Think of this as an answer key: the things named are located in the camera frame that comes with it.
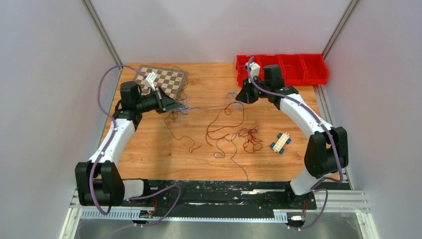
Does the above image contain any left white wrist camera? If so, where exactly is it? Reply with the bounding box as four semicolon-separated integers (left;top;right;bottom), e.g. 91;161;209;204
144;72;158;91

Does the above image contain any red bin far left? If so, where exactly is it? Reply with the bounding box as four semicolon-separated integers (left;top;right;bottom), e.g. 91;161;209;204
236;55;262;87

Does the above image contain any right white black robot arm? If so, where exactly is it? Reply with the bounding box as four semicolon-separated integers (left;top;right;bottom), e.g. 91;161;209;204
235;61;348;208

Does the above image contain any purple wire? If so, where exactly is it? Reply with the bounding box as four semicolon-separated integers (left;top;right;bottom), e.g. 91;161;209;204
212;128;250;181

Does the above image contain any red bin far right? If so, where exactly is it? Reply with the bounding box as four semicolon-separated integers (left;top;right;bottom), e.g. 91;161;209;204
302;54;328;85

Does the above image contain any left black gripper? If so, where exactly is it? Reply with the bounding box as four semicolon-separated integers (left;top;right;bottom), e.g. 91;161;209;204
136;87;183;115

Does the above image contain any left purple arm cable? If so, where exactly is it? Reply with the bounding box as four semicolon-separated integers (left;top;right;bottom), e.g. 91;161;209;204
89;64;183;228

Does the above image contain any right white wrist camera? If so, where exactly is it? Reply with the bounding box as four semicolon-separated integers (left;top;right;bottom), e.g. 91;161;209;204
248;62;261;79

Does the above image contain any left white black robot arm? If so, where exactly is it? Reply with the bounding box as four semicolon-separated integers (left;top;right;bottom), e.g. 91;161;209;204
75;81;182;207

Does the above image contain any aluminium frame rail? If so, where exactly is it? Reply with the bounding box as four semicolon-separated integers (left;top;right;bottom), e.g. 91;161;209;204
61;180;379;239

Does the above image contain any red wire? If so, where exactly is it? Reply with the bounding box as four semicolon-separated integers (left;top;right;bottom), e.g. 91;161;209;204
206;102;264;154

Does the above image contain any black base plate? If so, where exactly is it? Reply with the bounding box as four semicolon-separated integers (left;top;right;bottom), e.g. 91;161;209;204
88;178;351;219

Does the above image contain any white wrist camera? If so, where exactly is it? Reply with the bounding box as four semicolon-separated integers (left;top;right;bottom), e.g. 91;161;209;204
248;62;261;79
144;72;158;91

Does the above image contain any white blue toy block car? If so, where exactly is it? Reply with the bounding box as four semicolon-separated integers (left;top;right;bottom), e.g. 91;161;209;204
270;132;291;154

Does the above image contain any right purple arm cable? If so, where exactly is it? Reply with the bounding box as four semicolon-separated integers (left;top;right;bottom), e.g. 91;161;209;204
246;56;344;231

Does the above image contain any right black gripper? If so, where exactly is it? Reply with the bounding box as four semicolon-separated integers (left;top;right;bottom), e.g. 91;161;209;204
235;76;270;105

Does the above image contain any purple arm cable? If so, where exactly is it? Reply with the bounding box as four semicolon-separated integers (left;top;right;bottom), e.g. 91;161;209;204
246;56;344;231
89;64;183;228

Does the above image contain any wooden chessboard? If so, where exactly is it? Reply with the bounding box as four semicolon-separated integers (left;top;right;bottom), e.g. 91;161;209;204
133;65;189;101

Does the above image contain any red bin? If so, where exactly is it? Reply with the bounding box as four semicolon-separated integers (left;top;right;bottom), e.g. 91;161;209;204
302;54;328;85
259;55;285;88
279;54;306;86
236;55;262;87

